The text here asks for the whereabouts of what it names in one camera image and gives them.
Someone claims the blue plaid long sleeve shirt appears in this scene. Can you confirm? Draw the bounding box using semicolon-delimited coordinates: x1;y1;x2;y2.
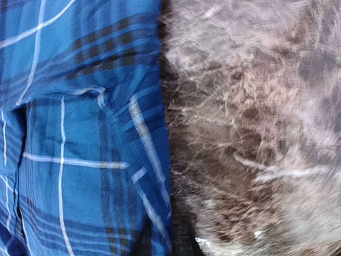
1;1;173;255

